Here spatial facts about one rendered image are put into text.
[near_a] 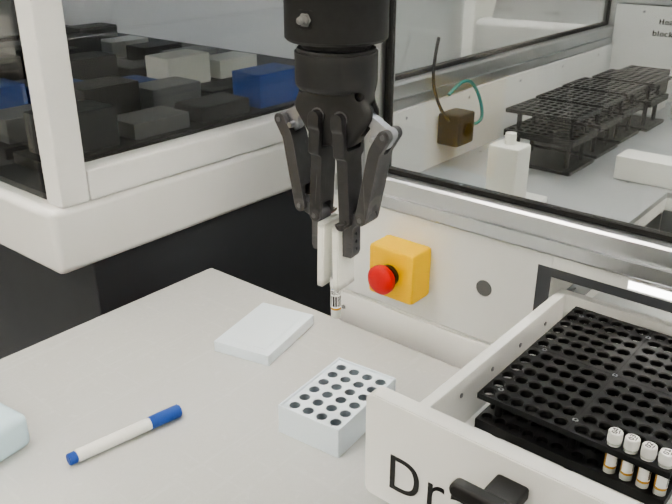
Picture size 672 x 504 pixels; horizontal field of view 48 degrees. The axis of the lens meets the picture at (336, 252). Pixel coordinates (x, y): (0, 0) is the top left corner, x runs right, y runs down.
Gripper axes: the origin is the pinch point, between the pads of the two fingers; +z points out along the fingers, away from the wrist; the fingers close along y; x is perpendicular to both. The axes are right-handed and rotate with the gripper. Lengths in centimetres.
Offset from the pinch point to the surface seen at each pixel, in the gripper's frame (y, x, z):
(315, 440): 1.6, 1.7, 23.0
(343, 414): 0.3, -2.0, 21.2
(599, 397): -26.2, -5.1, 10.0
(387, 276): 4.7, -18.5, 11.6
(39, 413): 32.8, 15.3, 24.2
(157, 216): 53, -24, 16
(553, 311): -16.0, -21.9, 11.8
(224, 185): 51, -39, 15
